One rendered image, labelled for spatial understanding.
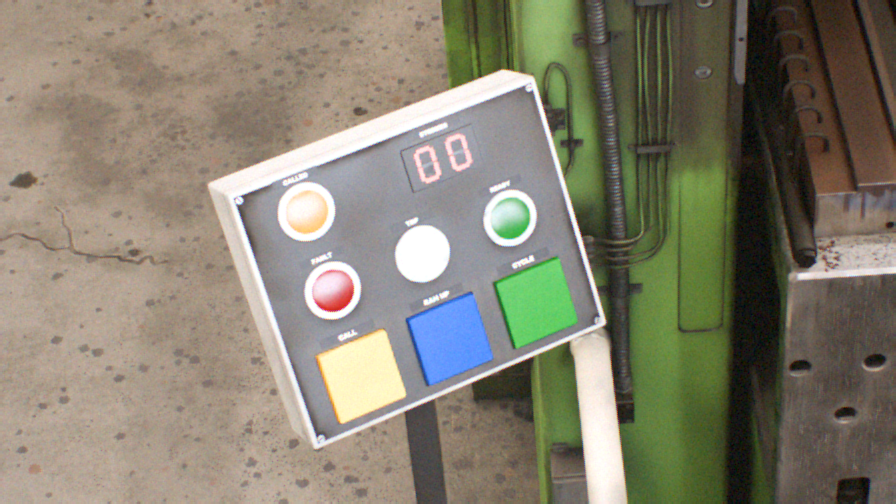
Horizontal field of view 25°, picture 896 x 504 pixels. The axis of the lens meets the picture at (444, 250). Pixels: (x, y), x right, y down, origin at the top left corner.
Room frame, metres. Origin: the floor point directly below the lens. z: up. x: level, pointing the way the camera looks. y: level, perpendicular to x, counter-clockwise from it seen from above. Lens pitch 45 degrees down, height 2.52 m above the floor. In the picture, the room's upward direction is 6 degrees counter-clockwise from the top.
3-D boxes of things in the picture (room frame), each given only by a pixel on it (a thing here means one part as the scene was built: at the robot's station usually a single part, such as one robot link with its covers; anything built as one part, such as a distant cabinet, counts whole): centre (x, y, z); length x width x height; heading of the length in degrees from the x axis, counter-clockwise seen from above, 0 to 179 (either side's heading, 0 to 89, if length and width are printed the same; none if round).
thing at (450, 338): (1.41, 0.00, 1.01); 0.07 x 0.05 x 0.07; 112
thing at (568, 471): (1.72, -0.16, 0.36); 0.09 x 0.07 x 0.12; 87
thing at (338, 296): (1.41, 0.11, 1.09); 0.05 x 0.03 x 0.04; 87
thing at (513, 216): (1.49, -0.07, 1.09); 0.05 x 0.03 x 0.04; 87
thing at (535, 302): (1.45, -0.09, 1.01); 0.07 x 0.05 x 0.07; 112
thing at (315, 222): (1.45, 0.13, 1.16); 0.05 x 0.03 x 0.04; 87
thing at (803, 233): (1.73, -0.40, 0.93); 0.40 x 0.03 x 0.03; 177
